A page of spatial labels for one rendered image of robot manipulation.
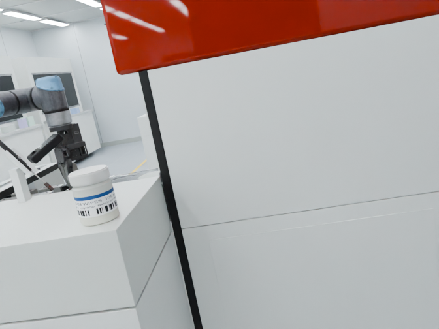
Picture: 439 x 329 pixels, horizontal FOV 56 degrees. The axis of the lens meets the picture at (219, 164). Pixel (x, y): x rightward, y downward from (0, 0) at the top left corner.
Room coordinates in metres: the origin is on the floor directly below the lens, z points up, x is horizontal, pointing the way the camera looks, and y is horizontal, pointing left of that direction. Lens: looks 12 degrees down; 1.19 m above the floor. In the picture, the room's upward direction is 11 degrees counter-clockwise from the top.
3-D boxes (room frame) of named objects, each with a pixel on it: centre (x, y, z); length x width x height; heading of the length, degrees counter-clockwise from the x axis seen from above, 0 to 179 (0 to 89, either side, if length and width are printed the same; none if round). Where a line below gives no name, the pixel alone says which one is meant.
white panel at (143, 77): (1.40, 0.10, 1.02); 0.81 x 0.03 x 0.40; 174
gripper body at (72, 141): (1.33, 0.47, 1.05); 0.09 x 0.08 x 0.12; 129
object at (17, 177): (1.01, 0.48, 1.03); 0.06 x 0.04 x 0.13; 84
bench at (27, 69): (8.08, 3.03, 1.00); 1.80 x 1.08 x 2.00; 174
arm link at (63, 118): (1.33, 0.47, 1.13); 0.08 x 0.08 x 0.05
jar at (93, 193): (0.73, 0.23, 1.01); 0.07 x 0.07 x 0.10
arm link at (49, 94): (1.33, 0.48, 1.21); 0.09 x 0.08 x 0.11; 68
